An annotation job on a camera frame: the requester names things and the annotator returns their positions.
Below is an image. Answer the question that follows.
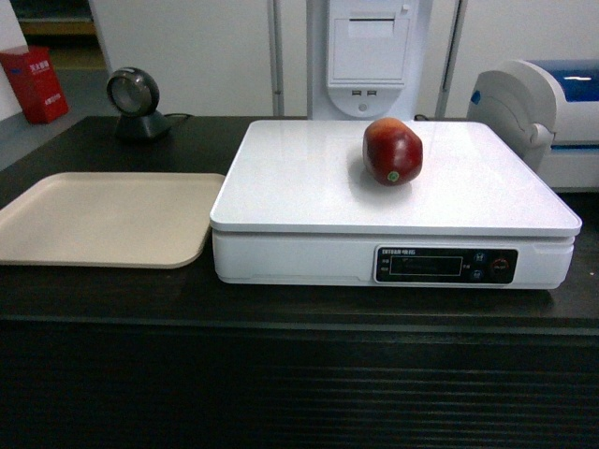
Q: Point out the dark red mango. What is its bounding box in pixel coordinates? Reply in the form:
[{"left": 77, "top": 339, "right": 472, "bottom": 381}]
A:
[{"left": 362, "top": 117, "right": 423, "bottom": 186}]

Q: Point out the white checkout scale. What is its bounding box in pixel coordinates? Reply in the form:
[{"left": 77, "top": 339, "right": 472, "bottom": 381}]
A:
[{"left": 210, "top": 121, "right": 582, "bottom": 289}]

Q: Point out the black ribbed checkout counter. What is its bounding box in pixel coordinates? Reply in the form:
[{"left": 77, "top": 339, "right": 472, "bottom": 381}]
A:
[{"left": 0, "top": 115, "right": 599, "bottom": 449}]

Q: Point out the beige plastic tray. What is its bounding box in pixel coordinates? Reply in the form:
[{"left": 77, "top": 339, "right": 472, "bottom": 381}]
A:
[{"left": 1, "top": 172, "right": 225, "bottom": 269}]

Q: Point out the black barcode scanner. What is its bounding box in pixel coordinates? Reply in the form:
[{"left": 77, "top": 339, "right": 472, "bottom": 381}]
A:
[{"left": 106, "top": 67, "right": 171, "bottom": 142}]

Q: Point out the white and blue label printer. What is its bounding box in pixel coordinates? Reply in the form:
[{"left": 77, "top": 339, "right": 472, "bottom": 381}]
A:
[{"left": 467, "top": 59, "right": 598, "bottom": 192}]

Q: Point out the red fire extinguisher box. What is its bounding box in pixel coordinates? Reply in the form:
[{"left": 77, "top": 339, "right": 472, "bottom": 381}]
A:
[{"left": 1, "top": 46, "right": 69, "bottom": 124}]

